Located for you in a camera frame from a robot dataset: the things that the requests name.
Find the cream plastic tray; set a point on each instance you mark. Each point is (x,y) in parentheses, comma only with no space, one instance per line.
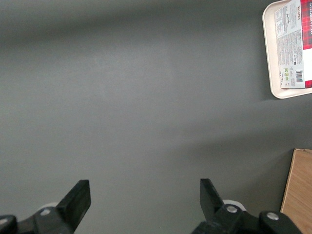
(269,48)

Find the light wooden board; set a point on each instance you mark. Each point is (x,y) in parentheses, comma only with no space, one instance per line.
(298,192)

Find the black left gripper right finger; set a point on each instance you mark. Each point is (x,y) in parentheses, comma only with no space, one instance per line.
(214,207)

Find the red tartan shortbread box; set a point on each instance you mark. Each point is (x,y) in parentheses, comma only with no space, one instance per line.
(292,44)

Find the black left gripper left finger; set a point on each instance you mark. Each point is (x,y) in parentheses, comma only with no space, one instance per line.
(73,204)

